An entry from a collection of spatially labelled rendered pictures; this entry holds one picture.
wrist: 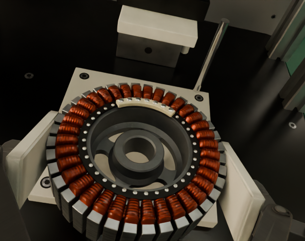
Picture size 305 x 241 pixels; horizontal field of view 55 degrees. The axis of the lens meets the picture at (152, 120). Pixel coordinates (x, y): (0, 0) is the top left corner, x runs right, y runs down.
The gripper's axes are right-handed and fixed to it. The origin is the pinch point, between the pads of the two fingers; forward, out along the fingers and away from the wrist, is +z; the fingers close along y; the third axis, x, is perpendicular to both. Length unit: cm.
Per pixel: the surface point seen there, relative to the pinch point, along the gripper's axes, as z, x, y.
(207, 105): 13.1, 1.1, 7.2
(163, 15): 7.0, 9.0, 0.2
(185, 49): 18.9, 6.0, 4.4
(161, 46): 17.9, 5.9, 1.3
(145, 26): 5.3, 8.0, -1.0
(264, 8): 28.5, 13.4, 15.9
